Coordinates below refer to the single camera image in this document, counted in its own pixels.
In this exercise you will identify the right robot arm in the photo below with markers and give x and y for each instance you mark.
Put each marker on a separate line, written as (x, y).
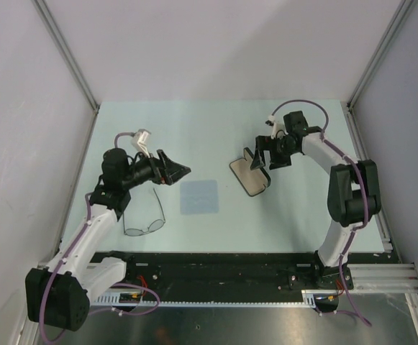
(353, 195)

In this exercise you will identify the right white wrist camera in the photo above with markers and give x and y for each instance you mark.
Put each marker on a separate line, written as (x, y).
(277, 128)

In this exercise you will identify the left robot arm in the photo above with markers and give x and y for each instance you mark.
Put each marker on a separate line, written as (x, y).
(60, 294)

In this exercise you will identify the right aluminium frame post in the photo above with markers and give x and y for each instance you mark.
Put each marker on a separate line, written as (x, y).
(397, 21)

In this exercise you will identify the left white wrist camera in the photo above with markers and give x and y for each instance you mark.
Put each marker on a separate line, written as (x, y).
(139, 141)

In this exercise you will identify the thin-framed sunglasses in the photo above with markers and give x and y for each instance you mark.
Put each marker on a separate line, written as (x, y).
(148, 218)

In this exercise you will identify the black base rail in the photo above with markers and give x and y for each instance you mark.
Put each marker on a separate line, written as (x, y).
(223, 278)

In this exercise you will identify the left aluminium frame post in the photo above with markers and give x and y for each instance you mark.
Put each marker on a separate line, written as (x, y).
(63, 48)

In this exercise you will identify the black glasses case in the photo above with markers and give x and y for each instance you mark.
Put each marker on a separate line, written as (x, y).
(253, 182)

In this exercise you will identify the aluminium frame post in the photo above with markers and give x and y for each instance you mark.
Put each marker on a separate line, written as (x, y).
(397, 21)
(63, 48)

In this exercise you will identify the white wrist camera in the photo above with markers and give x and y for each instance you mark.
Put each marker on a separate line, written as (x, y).
(277, 128)
(139, 141)

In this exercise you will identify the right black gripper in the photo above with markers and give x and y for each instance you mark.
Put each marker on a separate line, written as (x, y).
(263, 142)

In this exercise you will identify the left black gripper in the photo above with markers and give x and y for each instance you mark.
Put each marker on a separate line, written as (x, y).
(164, 170)

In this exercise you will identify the light blue cleaning cloth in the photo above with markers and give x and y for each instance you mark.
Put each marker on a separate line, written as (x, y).
(199, 197)

